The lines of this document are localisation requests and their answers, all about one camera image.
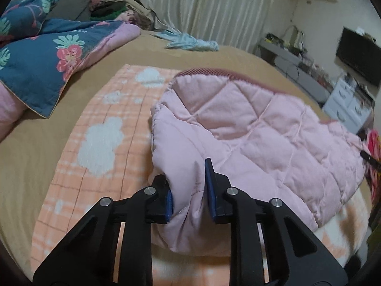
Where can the blue floral pink quilt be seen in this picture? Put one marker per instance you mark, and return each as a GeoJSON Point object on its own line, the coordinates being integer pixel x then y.
{"type": "Point", "coordinates": [35, 70]}

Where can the orange white plaid blanket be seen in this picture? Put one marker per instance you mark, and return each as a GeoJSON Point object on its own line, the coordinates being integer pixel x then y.
{"type": "Point", "coordinates": [109, 153]}

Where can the blue floral pillow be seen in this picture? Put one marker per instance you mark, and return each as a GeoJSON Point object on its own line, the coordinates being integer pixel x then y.
{"type": "Point", "coordinates": [24, 18]}

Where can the tan bed sheet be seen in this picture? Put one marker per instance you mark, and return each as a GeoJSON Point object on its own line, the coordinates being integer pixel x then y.
{"type": "Point", "coordinates": [30, 153]}

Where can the red pink patterned cloth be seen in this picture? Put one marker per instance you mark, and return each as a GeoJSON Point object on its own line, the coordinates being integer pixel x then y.
{"type": "Point", "coordinates": [373, 168]}

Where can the grey white desk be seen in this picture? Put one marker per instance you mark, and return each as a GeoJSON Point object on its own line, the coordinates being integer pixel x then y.
{"type": "Point", "coordinates": [288, 60]}

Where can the white striped curtain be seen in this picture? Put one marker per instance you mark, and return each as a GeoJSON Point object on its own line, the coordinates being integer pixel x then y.
{"type": "Point", "coordinates": [236, 23]}

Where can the grey pillow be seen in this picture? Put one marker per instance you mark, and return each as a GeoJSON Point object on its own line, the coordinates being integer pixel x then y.
{"type": "Point", "coordinates": [74, 10]}

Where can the light blue garment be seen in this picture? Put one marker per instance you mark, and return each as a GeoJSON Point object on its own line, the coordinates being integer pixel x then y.
{"type": "Point", "coordinates": [186, 42]}

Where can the pink quilted jacket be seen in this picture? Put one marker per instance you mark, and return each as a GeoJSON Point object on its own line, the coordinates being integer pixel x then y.
{"type": "Point", "coordinates": [269, 144]}

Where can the pile of dark clothes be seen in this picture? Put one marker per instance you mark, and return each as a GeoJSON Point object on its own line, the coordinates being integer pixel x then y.
{"type": "Point", "coordinates": [130, 11]}

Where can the black flat television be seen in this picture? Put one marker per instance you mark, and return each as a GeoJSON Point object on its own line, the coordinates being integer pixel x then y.
{"type": "Point", "coordinates": [361, 54]}

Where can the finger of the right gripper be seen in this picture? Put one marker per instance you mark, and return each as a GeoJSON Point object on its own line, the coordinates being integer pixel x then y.
{"type": "Point", "coordinates": [368, 158]}

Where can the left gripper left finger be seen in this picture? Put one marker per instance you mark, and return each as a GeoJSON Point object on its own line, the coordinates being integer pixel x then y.
{"type": "Point", "coordinates": [111, 243]}

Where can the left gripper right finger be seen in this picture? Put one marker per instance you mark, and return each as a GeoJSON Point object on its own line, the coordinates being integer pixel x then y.
{"type": "Point", "coordinates": [270, 244]}

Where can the white drawer cabinet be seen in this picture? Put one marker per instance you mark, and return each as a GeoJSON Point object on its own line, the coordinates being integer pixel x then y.
{"type": "Point", "coordinates": [348, 107]}

